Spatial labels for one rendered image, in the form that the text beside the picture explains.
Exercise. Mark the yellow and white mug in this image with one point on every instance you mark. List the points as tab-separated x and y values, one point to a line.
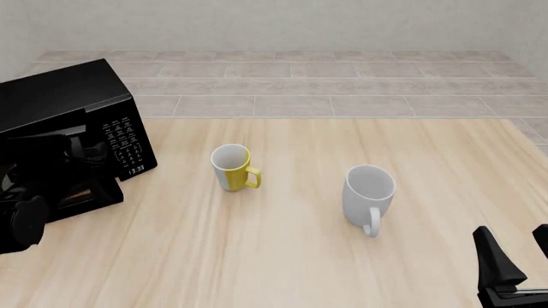
236	178

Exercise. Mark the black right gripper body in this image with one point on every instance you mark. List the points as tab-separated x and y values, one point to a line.
518	300

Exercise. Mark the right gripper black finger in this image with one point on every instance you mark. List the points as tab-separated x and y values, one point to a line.
494	263
543	237

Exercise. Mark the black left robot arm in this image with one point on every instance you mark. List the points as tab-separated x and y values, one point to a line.
26	221

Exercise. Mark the black microwave oven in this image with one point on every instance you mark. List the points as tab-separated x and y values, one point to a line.
64	93

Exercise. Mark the black microwave door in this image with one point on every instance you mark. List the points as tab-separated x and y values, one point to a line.
107	194

